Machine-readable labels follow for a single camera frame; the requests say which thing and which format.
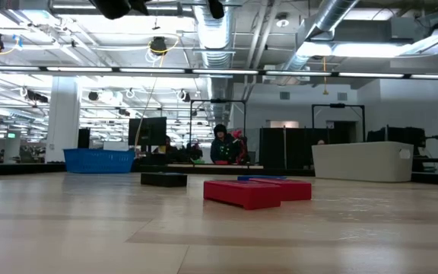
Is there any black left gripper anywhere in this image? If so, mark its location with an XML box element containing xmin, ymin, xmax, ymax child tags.
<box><xmin>88</xmin><ymin>0</ymin><xmax>226</xmax><ymax>21</ymax></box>

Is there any blue box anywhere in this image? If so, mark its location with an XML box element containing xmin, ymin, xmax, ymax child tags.
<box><xmin>236</xmin><ymin>174</ymin><xmax>287</xmax><ymax>181</ymax></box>

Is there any black rectangular display module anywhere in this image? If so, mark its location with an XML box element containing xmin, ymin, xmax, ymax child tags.
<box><xmin>140</xmin><ymin>172</ymin><xmax>189</xmax><ymax>188</ymax></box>

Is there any red rectangular box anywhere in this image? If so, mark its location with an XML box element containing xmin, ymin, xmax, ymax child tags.
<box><xmin>202</xmin><ymin>180</ymin><xmax>282</xmax><ymax>211</ymax></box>
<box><xmin>249</xmin><ymin>177</ymin><xmax>313</xmax><ymax>202</ymax></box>

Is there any overhead light bar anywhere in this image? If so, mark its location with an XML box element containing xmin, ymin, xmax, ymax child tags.
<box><xmin>0</xmin><ymin>64</ymin><xmax>438</xmax><ymax>81</ymax></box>

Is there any black computer monitor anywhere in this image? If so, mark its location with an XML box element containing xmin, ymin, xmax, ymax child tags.
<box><xmin>128</xmin><ymin>116</ymin><xmax>167</xmax><ymax>148</ymax></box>

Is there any black partition panel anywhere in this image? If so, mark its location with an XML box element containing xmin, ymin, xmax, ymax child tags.
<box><xmin>259</xmin><ymin>127</ymin><xmax>357</xmax><ymax>170</ymax></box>

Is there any grey ceiling air unit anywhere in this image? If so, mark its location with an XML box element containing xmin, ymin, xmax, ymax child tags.
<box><xmin>332</xmin><ymin>17</ymin><xmax>408</xmax><ymax>43</ymax></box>

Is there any white box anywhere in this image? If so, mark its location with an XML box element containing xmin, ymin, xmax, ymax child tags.
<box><xmin>103</xmin><ymin>141</ymin><xmax>129</xmax><ymax>151</ymax></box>

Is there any small black monitor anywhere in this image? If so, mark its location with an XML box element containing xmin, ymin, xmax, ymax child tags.
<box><xmin>77</xmin><ymin>128</ymin><xmax>91</xmax><ymax>149</ymax></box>

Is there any white building pillar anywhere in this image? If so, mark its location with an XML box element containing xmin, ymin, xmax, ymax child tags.
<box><xmin>45</xmin><ymin>75</ymin><xmax>81</xmax><ymax>164</ymax></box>

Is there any blue plastic basket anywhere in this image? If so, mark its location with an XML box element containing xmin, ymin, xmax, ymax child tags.
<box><xmin>63</xmin><ymin>148</ymin><xmax>136</xmax><ymax>175</ymax></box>

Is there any white plastic bin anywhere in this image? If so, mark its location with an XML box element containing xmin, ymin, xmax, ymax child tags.
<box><xmin>311</xmin><ymin>141</ymin><xmax>414</xmax><ymax>183</ymax></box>

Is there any black background robot station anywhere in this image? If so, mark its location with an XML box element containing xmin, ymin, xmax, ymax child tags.
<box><xmin>366</xmin><ymin>126</ymin><xmax>438</xmax><ymax>173</ymax></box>

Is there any ribbed silver ventilation duct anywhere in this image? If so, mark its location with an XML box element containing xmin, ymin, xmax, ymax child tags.
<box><xmin>194</xmin><ymin>0</ymin><xmax>235</xmax><ymax>126</ymax></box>

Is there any black gantry frame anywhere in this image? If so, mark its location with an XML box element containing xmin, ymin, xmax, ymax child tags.
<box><xmin>311</xmin><ymin>103</ymin><xmax>366</xmax><ymax>144</ymax></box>
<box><xmin>189</xmin><ymin>98</ymin><xmax>247</xmax><ymax>164</ymax></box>

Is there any yellow hanging cable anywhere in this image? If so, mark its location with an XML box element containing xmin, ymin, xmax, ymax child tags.
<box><xmin>133</xmin><ymin>53</ymin><xmax>160</xmax><ymax>149</ymax></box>

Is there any slanted silver ventilation duct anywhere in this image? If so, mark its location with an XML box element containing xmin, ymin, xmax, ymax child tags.
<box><xmin>285</xmin><ymin>0</ymin><xmax>360</xmax><ymax>72</ymax></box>

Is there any yellow hanging cord plug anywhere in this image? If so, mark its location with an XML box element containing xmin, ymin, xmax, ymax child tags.
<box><xmin>322</xmin><ymin>56</ymin><xmax>329</xmax><ymax>96</ymax></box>

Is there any black aluminium table frame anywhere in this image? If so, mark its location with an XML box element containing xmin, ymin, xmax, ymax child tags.
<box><xmin>0</xmin><ymin>161</ymin><xmax>438</xmax><ymax>188</ymax></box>

